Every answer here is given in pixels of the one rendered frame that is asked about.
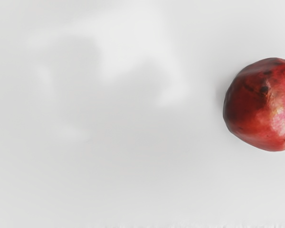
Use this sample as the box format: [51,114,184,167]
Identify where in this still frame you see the red pomegranate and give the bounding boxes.
[222,57,285,152]

